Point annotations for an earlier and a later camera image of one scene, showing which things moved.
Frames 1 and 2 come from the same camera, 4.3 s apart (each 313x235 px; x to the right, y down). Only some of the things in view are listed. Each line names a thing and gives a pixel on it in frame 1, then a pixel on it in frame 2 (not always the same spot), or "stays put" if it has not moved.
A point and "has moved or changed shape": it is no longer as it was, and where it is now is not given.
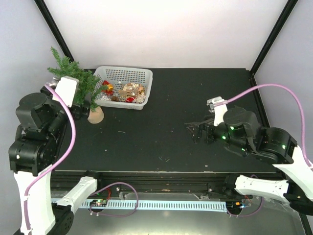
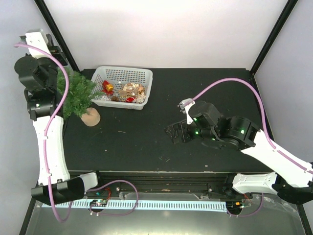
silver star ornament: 104,97 stays put
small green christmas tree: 89,87 has moved or changed shape
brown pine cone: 115,99 stays put
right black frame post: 273,36 stays put
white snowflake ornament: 140,98 stays put
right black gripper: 197,128 -> 185,136
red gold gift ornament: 109,91 stays put
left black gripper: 78,111 -> 56,51
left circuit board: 100,202 stays put
